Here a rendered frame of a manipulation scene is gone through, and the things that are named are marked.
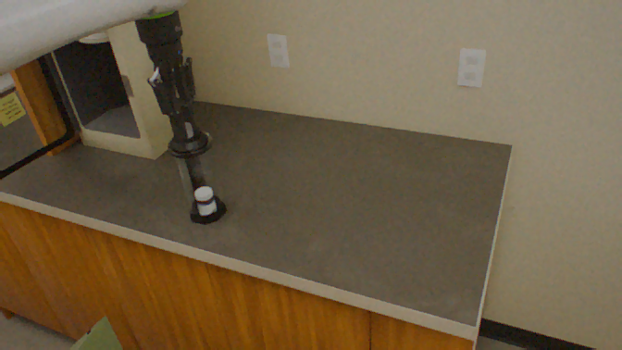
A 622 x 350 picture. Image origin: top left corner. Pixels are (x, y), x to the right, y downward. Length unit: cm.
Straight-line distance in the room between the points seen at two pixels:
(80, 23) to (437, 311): 85
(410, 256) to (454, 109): 59
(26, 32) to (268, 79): 104
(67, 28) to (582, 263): 165
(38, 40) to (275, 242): 68
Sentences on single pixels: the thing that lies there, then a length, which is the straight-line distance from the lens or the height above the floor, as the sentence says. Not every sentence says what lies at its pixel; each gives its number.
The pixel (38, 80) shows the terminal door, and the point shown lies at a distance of 172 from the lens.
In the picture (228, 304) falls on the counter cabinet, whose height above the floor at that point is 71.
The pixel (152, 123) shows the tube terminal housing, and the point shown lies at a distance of 160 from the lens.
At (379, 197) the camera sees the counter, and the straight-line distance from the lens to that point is 133.
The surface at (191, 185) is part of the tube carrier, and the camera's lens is 124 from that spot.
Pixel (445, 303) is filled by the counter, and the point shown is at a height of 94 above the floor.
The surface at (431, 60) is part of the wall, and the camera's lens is 153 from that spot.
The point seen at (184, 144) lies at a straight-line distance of 119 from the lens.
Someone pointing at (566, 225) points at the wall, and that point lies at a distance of 179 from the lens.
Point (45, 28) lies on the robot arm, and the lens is 89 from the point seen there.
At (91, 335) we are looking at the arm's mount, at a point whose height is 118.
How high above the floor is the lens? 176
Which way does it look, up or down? 35 degrees down
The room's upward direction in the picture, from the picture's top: 6 degrees counter-clockwise
